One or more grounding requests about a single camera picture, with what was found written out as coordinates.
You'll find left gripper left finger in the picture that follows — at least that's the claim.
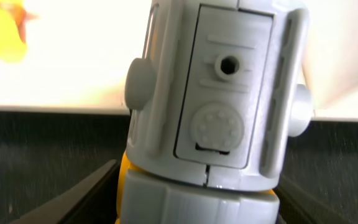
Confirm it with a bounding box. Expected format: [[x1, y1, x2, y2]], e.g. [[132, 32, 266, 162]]
[[9, 158, 121, 224]]

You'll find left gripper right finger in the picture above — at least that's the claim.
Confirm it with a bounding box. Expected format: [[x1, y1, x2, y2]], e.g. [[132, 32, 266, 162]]
[[275, 175, 354, 224]]

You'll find grey and yellow toy truck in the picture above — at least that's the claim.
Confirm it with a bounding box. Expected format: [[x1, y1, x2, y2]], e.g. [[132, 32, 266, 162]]
[[115, 0, 315, 224]]

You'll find white shelf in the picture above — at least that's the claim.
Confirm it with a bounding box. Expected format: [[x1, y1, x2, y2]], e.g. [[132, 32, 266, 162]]
[[0, 0, 358, 123]]

